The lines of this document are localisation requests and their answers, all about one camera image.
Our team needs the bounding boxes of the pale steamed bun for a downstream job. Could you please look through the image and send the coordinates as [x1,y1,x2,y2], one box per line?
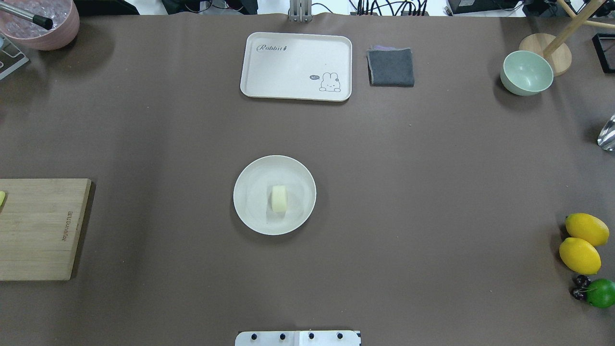
[271,185,288,213]

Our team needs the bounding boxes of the cream round plate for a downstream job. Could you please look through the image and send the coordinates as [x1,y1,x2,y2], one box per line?
[233,155,317,236]

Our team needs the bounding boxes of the cream rectangular tray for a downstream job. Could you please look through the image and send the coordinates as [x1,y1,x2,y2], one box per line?
[240,32,352,101]

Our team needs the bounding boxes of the black framed wooden tray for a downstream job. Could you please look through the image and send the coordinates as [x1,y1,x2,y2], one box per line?
[591,33,615,73]

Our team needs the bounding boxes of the dark grey folded cloth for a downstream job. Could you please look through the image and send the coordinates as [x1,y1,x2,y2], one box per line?
[367,46,415,87]

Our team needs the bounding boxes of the mint green bowl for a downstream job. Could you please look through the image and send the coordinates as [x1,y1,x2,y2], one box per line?
[499,50,555,96]

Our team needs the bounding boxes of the wooden cutting board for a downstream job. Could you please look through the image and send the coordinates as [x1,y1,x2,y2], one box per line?
[0,179,92,281]

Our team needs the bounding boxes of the wooden mug tree stand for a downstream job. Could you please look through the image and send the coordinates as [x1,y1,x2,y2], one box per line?
[518,0,614,76]

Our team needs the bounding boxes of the yellow lemon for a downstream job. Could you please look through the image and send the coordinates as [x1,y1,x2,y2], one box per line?
[558,238,602,275]
[565,213,610,246]

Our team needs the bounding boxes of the pink bowl with ice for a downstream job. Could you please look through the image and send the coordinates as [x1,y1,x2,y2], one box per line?
[1,0,80,51]

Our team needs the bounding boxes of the dark cherries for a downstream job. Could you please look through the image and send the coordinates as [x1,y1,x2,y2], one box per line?
[570,274,591,301]

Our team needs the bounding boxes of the steel scoop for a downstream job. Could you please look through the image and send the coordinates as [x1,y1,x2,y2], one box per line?
[597,114,615,151]

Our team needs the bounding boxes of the steel black-tipped rod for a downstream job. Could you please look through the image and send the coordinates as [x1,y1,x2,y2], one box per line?
[0,0,53,30]

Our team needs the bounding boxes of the green lime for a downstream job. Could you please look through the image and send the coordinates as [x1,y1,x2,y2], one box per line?
[586,278,615,309]

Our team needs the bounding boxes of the aluminium frame post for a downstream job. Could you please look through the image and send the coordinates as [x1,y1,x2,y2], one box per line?
[288,0,313,23]

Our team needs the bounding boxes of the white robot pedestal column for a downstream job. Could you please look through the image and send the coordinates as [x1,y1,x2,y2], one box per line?
[234,329,362,346]

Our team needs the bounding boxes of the white wire cup rack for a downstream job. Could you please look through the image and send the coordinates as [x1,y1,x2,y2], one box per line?
[0,34,29,80]

